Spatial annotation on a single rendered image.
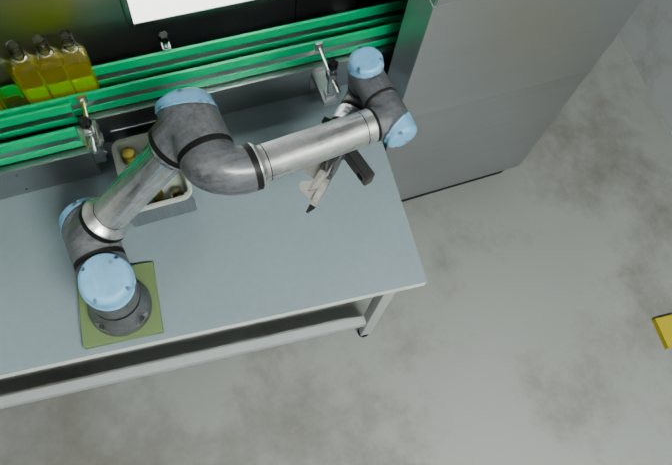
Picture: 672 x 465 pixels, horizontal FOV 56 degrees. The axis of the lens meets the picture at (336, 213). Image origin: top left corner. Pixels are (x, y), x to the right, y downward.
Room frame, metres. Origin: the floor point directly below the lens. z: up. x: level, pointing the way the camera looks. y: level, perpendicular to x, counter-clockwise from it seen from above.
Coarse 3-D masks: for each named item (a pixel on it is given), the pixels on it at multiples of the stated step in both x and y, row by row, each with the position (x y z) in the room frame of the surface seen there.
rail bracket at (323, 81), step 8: (320, 48) 1.12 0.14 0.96; (328, 64) 1.04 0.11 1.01; (336, 64) 1.04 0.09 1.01; (320, 72) 1.12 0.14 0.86; (328, 72) 1.04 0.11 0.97; (312, 80) 1.11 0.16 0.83; (320, 80) 1.09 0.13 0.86; (328, 80) 1.03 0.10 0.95; (336, 80) 1.04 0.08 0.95; (312, 88) 1.11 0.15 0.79; (320, 88) 1.07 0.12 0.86; (328, 88) 1.04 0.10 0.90; (336, 88) 1.00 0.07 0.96; (320, 96) 1.04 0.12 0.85; (328, 96) 1.03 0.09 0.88; (328, 104) 1.03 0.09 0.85
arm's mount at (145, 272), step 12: (144, 264) 0.47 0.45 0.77; (144, 276) 0.44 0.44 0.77; (156, 288) 0.41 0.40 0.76; (84, 300) 0.34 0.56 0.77; (156, 300) 0.38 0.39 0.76; (84, 312) 0.31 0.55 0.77; (156, 312) 0.35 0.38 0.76; (84, 324) 0.28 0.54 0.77; (144, 324) 0.32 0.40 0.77; (156, 324) 0.33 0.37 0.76; (84, 336) 0.26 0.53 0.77; (96, 336) 0.26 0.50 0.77; (108, 336) 0.27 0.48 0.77; (132, 336) 0.28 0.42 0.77; (144, 336) 0.29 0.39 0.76; (84, 348) 0.23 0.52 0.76
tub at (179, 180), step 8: (136, 136) 0.79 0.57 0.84; (144, 136) 0.80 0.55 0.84; (120, 144) 0.76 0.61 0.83; (128, 144) 0.77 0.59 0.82; (136, 144) 0.78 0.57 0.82; (144, 144) 0.79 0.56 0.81; (112, 152) 0.73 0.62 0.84; (120, 152) 0.75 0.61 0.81; (136, 152) 0.77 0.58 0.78; (120, 160) 0.72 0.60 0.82; (120, 168) 0.69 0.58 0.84; (176, 176) 0.73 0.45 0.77; (184, 176) 0.71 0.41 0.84; (168, 184) 0.70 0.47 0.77; (176, 184) 0.71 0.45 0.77; (184, 184) 0.70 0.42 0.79; (168, 192) 0.68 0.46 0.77; (152, 200) 0.65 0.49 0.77; (160, 200) 0.65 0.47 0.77; (168, 200) 0.63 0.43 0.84; (176, 200) 0.63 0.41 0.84; (144, 208) 0.59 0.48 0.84; (152, 208) 0.60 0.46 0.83
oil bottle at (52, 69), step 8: (56, 48) 0.84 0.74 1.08; (40, 56) 0.81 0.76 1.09; (56, 56) 0.82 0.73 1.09; (40, 64) 0.79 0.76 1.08; (48, 64) 0.80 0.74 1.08; (56, 64) 0.80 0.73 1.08; (40, 72) 0.78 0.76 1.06; (48, 72) 0.79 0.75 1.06; (56, 72) 0.80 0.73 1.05; (64, 72) 0.81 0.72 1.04; (48, 80) 0.79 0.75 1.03; (56, 80) 0.79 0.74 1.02; (64, 80) 0.80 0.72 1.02; (56, 88) 0.79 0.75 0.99; (64, 88) 0.80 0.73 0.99; (72, 88) 0.81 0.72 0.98; (56, 96) 0.78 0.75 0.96
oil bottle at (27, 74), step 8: (32, 56) 0.81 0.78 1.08; (16, 64) 0.77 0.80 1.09; (24, 64) 0.78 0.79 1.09; (32, 64) 0.78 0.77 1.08; (16, 72) 0.76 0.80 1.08; (24, 72) 0.76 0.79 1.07; (32, 72) 0.77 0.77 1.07; (16, 80) 0.75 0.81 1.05; (24, 80) 0.76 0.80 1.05; (32, 80) 0.77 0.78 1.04; (40, 80) 0.78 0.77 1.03; (24, 88) 0.75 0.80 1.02; (32, 88) 0.76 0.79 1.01; (40, 88) 0.77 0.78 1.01; (48, 88) 0.79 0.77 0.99; (32, 96) 0.76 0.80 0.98; (40, 96) 0.77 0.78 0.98; (48, 96) 0.78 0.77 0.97
